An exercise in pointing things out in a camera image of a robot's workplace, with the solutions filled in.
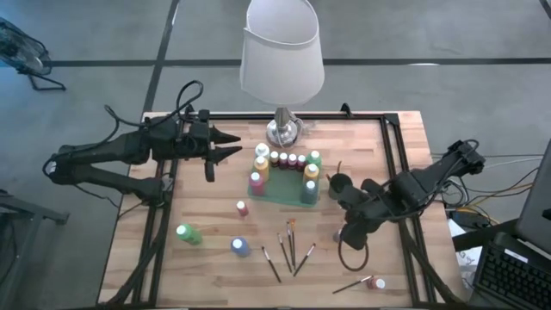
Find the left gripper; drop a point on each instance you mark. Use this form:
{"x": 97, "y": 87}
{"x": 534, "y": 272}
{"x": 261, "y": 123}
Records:
{"x": 210, "y": 168}

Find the large red paint bottle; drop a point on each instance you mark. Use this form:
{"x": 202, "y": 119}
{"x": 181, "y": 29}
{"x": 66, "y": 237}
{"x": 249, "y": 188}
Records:
{"x": 257, "y": 184}

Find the teal translucent plastic bin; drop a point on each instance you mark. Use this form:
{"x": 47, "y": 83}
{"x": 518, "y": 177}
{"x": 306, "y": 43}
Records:
{"x": 284, "y": 191}

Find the grey monitor panel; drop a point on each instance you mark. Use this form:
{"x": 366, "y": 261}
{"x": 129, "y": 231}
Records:
{"x": 538, "y": 206}

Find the small brown paint bottle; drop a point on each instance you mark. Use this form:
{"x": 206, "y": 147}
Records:
{"x": 283, "y": 158}

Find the large yellow paint bottle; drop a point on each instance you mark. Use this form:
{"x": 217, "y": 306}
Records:
{"x": 260, "y": 165}
{"x": 311, "y": 171}

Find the black power supply box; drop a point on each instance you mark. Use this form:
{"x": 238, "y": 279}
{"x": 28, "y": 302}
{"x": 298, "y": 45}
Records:
{"x": 467, "y": 218}

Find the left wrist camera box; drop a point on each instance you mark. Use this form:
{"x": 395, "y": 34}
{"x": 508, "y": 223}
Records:
{"x": 199, "y": 138}

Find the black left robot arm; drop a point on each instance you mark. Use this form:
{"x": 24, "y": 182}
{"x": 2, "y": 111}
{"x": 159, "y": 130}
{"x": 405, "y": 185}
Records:
{"x": 107, "y": 150}

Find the large blue paint bottle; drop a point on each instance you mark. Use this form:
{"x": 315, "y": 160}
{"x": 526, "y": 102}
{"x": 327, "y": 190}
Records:
{"x": 240, "y": 247}

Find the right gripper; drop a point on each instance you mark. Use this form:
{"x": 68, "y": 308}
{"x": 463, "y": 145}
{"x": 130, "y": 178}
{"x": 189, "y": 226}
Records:
{"x": 357, "y": 215}

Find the large light green paint bottle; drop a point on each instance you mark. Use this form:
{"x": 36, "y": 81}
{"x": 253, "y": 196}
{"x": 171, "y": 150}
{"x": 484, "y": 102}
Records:
{"x": 314, "y": 157}

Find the black keyboard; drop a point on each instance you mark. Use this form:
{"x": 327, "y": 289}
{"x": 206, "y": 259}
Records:
{"x": 508, "y": 275}

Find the small purple paint bottle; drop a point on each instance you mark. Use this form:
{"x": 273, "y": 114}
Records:
{"x": 336, "y": 236}

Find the black paintbrush white bristles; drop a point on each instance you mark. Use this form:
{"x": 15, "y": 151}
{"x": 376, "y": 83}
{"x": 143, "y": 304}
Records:
{"x": 272, "y": 265}

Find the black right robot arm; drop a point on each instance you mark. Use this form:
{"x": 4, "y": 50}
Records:
{"x": 430, "y": 172}

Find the small maroon paint bottle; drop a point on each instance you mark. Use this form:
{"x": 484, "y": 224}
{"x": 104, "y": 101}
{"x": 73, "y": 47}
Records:
{"x": 274, "y": 157}

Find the paintbrush with orange bristles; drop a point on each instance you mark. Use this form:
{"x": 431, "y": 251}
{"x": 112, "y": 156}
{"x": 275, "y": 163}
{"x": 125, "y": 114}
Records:
{"x": 294, "y": 254}

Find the large white paint bottle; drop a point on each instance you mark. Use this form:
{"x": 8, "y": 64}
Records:
{"x": 261, "y": 150}

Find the paintbrush with yellow bristles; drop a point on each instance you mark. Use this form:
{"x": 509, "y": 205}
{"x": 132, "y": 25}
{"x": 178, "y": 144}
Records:
{"x": 339, "y": 165}

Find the small dark red paint bottle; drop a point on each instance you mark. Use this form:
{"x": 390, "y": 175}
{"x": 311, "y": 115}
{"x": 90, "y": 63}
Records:
{"x": 292, "y": 159}

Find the black floor fan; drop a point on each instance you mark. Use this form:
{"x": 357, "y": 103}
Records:
{"x": 21, "y": 53}

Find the grey metal desk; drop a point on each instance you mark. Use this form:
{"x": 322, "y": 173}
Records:
{"x": 43, "y": 214}

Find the silver table lamp white shade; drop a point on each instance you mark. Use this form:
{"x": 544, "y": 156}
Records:
{"x": 282, "y": 51}

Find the dark green plastic cup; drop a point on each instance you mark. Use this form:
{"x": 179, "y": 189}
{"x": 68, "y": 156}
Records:
{"x": 338, "y": 184}

